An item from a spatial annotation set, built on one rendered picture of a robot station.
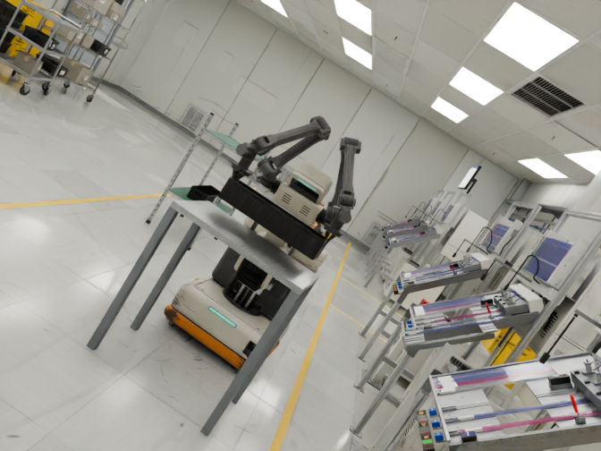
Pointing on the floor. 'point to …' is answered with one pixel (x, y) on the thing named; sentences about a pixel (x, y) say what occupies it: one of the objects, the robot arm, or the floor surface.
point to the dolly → (8, 23)
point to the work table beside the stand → (234, 233)
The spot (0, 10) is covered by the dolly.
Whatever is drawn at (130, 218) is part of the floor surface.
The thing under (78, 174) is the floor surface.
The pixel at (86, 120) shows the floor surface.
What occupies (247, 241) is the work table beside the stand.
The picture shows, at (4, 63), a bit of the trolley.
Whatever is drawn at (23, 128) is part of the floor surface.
